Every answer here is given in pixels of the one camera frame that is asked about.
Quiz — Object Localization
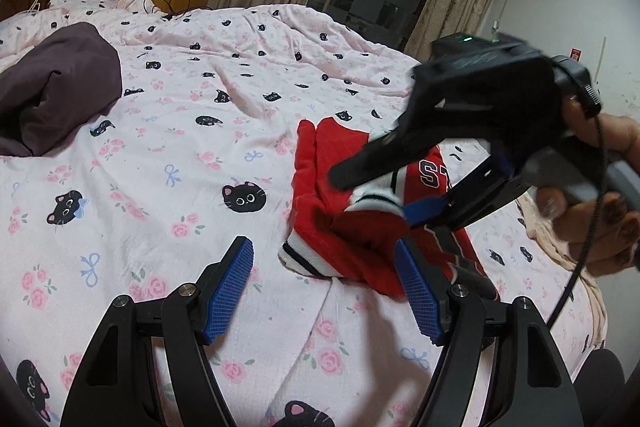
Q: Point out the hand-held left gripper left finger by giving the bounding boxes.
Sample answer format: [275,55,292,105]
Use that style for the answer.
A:
[60,236,255,427]

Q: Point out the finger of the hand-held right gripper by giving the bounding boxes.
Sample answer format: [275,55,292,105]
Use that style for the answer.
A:
[328,79,493,191]
[404,156,530,231]

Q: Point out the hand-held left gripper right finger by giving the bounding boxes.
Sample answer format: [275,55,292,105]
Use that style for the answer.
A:
[395,239,583,427]

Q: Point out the red and white jersey shirt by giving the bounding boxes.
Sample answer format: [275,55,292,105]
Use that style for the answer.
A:
[280,117,501,303]

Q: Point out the person's right hand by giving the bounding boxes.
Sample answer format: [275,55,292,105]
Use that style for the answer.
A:
[537,97,640,278]

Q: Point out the beige garment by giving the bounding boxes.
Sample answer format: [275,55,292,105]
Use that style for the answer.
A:
[515,194,608,358]

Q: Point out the pink cat print blanket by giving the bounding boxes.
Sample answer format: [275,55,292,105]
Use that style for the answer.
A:
[0,0,608,427]

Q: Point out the dark purple cloth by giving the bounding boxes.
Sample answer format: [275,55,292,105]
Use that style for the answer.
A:
[0,22,123,158]

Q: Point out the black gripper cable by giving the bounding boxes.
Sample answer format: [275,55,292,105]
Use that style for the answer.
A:
[547,107,611,333]

